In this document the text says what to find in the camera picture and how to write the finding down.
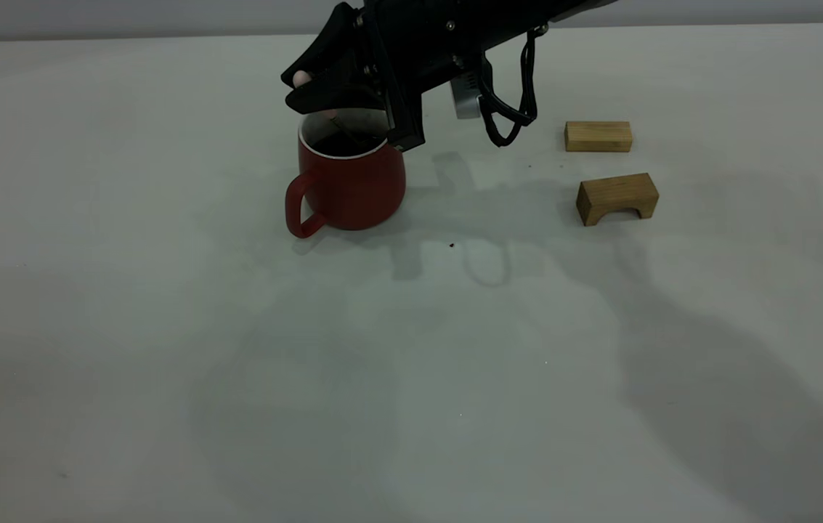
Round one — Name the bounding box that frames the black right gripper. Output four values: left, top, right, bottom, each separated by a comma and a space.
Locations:
280, 0, 551, 153

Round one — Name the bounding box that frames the pink handled metal spoon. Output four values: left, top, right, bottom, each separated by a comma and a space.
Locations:
293, 70, 367, 146

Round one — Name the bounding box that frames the red ceramic mug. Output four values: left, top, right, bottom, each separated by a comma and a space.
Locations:
285, 109, 407, 240

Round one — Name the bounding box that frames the flat rectangular wooden block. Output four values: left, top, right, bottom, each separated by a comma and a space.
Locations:
564, 121, 633, 153

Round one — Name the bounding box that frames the arched wooden block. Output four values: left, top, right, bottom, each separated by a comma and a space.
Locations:
576, 172, 660, 227

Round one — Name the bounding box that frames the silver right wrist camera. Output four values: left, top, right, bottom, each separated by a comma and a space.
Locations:
450, 75, 485, 121

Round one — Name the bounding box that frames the black camera cable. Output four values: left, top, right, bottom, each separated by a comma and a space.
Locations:
478, 28, 540, 148

